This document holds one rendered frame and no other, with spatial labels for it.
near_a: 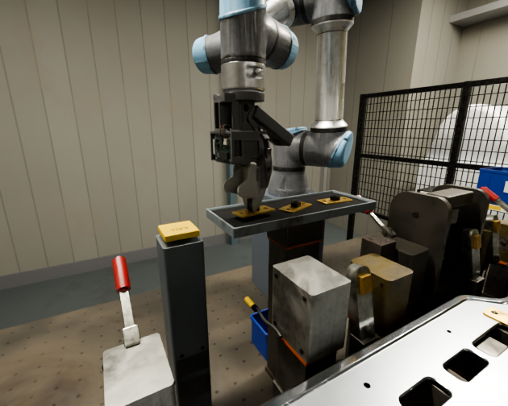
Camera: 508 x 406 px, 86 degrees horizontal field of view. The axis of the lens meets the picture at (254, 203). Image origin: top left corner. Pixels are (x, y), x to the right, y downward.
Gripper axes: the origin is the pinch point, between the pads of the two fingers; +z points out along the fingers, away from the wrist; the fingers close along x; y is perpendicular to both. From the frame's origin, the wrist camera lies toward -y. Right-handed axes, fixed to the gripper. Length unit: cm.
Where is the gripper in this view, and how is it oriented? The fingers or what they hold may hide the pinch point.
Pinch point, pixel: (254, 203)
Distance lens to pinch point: 53.9
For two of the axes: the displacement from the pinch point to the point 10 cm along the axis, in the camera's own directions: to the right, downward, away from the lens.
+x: 6.1, 2.1, -7.6
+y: -7.9, 1.7, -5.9
